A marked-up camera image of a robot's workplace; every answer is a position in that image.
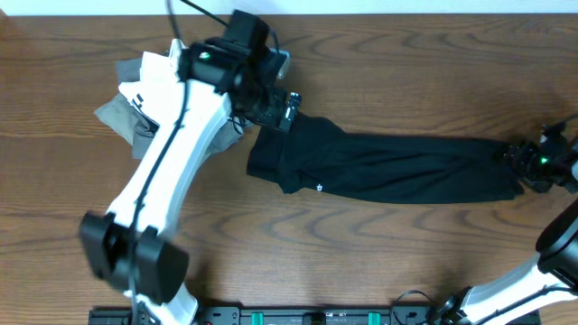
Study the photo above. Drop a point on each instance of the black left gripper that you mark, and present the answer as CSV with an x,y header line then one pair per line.
x,y
267,115

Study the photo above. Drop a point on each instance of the grey crumpled garment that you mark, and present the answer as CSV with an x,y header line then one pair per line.
x,y
139,131

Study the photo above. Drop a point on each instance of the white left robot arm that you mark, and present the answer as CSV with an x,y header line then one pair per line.
x,y
218,81

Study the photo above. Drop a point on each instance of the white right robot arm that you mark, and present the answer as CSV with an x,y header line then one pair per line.
x,y
549,276

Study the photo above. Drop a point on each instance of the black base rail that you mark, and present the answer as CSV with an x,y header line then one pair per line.
x,y
237,315

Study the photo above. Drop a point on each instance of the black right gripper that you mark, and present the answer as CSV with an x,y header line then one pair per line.
x,y
517,156

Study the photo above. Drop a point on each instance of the black t-shirt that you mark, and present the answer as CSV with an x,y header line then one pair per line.
x,y
402,169

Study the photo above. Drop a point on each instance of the white crumpled t-shirt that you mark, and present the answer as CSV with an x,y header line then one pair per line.
x,y
158,94

